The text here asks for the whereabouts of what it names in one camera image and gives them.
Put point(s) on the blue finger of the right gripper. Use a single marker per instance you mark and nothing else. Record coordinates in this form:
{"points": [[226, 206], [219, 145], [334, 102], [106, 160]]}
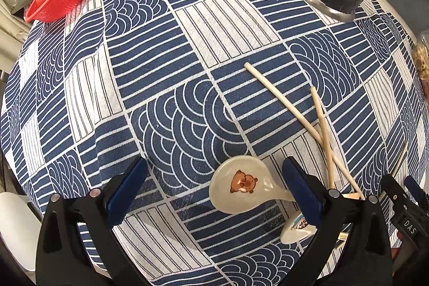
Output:
{"points": [[393, 190], [416, 191]]}

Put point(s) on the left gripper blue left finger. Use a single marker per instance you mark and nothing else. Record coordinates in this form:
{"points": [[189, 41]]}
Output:
{"points": [[122, 190]]}

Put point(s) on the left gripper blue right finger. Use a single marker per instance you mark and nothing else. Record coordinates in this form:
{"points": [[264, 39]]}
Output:
{"points": [[310, 204]]}

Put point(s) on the white spoon bear print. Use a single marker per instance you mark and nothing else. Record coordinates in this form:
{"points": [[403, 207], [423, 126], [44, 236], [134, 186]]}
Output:
{"points": [[242, 183]]}

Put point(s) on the clear plastic cookie box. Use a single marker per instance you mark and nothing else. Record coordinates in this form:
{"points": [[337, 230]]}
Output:
{"points": [[420, 58]]}

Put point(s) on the blue patterned tablecloth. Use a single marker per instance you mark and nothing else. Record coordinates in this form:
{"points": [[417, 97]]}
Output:
{"points": [[165, 79]]}

